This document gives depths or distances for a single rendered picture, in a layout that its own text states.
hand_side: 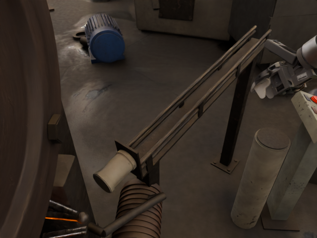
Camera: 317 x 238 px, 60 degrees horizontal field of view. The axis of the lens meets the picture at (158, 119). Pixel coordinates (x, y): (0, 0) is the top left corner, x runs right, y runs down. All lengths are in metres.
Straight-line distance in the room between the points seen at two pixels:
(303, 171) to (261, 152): 0.24
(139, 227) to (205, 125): 1.18
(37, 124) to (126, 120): 1.63
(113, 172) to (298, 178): 0.80
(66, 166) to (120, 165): 0.16
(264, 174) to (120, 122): 1.06
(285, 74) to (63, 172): 0.60
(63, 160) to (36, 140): 0.32
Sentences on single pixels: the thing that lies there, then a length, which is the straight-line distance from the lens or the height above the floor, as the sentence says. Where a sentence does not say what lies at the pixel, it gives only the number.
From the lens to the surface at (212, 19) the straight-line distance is 2.85.
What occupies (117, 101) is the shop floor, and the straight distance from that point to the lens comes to 2.02.
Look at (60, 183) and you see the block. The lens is 0.51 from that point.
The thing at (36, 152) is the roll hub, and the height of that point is 1.03.
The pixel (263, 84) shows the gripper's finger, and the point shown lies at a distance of 0.87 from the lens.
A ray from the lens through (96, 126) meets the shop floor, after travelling 1.83.
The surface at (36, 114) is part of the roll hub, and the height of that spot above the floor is 1.05.
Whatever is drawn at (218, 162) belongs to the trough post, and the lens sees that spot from 1.60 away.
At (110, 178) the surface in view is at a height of 0.69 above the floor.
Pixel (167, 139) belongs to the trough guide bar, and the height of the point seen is 0.67.
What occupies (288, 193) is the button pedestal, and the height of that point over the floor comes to 0.21.
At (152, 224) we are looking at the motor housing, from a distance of 0.77.
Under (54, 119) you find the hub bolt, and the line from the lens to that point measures 0.24.
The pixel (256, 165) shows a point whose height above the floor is 0.42.
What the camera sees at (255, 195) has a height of 0.26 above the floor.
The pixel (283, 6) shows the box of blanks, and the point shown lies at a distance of 2.24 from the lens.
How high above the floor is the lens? 1.19
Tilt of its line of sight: 40 degrees down
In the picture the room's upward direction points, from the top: straight up
